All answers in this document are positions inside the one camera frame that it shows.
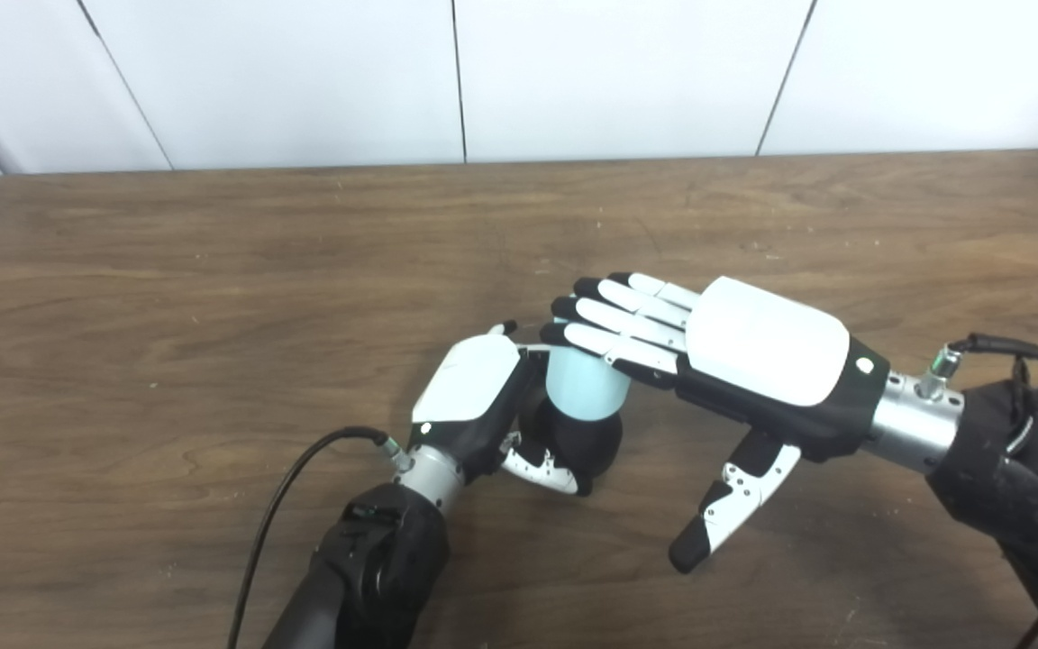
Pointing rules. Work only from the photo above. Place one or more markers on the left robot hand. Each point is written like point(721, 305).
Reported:
point(465, 397)

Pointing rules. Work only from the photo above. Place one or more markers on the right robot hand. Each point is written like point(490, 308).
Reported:
point(771, 361)

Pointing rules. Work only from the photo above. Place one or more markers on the black nozzle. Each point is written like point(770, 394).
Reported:
point(587, 442)

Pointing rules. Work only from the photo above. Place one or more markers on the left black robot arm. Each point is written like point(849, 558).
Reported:
point(366, 559)

